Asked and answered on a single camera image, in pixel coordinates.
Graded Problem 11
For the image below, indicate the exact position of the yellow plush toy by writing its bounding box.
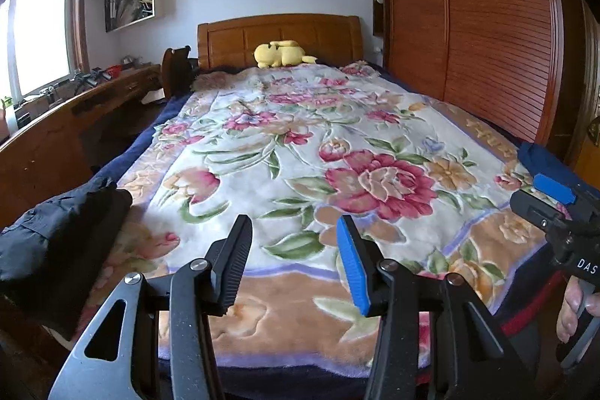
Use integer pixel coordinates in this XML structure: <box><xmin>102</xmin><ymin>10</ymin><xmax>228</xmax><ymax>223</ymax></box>
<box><xmin>254</xmin><ymin>40</ymin><xmax>318</xmax><ymax>69</ymax></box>

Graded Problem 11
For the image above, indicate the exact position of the floral fleece blanket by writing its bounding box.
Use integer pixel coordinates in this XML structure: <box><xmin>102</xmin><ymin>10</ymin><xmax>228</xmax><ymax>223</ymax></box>
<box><xmin>75</xmin><ymin>60</ymin><xmax>570</xmax><ymax>370</ymax></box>

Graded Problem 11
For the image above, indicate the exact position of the wooden framed window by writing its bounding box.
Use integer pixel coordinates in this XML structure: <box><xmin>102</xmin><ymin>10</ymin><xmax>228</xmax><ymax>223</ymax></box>
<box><xmin>0</xmin><ymin>0</ymin><xmax>95</xmax><ymax>105</ymax></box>

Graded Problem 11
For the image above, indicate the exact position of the black folded garment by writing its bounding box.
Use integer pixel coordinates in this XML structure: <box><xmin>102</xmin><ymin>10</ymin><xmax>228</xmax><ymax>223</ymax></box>
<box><xmin>0</xmin><ymin>177</ymin><xmax>134</xmax><ymax>340</ymax></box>

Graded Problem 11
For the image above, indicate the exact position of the blue suit jacket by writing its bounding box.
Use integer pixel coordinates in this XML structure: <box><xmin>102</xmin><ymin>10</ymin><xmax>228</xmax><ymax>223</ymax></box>
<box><xmin>517</xmin><ymin>141</ymin><xmax>575</xmax><ymax>185</ymax></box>

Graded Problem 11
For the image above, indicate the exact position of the wooden chair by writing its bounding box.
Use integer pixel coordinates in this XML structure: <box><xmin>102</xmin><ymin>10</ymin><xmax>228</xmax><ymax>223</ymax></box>
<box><xmin>160</xmin><ymin>45</ymin><xmax>200</xmax><ymax>98</ymax></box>

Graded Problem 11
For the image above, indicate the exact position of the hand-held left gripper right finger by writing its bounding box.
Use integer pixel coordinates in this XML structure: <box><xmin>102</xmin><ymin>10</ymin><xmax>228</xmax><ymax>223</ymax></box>
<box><xmin>336</xmin><ymin>214</ymin><xmax>521</xmax><ymax>400</ymax></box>

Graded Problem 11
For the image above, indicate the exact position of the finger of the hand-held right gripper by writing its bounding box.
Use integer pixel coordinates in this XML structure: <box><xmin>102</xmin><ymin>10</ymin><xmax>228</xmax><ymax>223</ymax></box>
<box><xmin>509</xmin><ymin>190</ymin><xmax>566</xmax><ymax>236</ymax></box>
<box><xmin>533</xmin><ymin>172</ymin><xmax>578</xmax><ymax>206</ymax></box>

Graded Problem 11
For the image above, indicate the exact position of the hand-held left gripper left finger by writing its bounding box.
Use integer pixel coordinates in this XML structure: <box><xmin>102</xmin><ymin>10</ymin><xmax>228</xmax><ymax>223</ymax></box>
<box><xmin>47</xmin><ymin>214</ymin><xmax>254</xmax><ymax>400</ymax></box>

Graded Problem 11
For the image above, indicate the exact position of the person's right hand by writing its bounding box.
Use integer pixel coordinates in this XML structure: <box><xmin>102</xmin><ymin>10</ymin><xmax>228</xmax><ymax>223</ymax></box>
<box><xmin>557</xmin><ymin>279</ymin><xmax>600</xmax><ymax>343</ymax></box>

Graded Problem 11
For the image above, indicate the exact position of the wooden bed headboard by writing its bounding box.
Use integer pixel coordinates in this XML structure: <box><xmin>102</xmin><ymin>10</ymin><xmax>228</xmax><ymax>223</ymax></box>
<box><xmin>197</xmin><ymin>13</ymin><xmax>365</xmax><ymax>70</ymax></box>

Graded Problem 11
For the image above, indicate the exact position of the wooden louvred wardrobe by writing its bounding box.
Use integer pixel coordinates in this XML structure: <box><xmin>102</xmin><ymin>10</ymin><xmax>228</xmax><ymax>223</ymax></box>
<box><xmin>368</xmin><ymin>0</ymin><xmax>566</xmax><ymax>148</ymax></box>

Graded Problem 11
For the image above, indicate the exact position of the long wooden desk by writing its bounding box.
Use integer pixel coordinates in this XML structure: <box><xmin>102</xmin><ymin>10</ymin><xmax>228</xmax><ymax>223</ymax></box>
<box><xmin>0</xmin><ymin>63</ymin><xmax>165</xmax><ymax>232</ymax></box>

